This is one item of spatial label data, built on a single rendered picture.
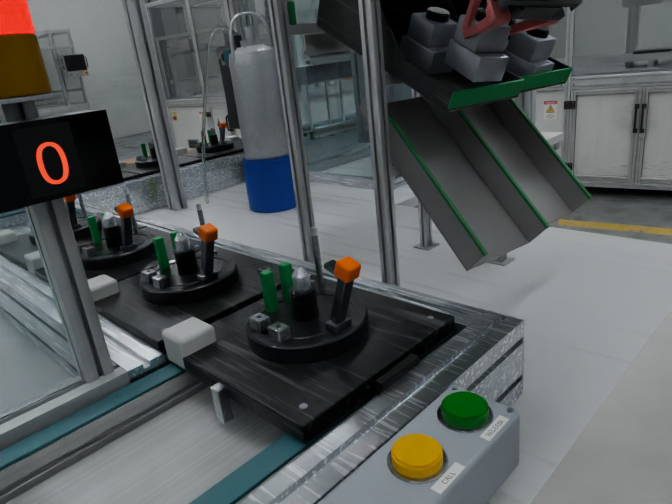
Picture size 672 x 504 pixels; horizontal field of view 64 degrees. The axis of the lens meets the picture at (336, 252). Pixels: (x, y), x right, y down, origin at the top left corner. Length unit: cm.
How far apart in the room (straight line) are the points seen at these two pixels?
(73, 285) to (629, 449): 60
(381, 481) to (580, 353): 42
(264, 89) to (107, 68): 1142
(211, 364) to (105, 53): 1237
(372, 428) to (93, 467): 28
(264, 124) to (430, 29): 83
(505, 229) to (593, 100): 377
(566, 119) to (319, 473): 425
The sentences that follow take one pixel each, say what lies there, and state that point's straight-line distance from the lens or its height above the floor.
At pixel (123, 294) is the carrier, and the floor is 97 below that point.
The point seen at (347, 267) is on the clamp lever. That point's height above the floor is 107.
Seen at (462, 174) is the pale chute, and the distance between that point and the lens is 80.
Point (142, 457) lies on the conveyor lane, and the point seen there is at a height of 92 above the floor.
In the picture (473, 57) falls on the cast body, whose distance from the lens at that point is 68.
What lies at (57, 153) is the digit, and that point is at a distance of 55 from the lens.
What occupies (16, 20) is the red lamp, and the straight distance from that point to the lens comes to 55.
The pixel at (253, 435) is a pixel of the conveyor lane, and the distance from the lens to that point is 58.
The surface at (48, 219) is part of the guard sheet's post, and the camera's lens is 60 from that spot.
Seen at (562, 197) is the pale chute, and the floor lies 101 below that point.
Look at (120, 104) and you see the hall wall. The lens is 1291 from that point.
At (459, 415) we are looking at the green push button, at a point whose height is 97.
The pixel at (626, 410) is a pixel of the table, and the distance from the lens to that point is 70.
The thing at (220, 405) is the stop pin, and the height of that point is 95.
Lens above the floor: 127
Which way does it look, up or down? 20 degrees down
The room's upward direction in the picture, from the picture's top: 7 degrees counter-clockwise
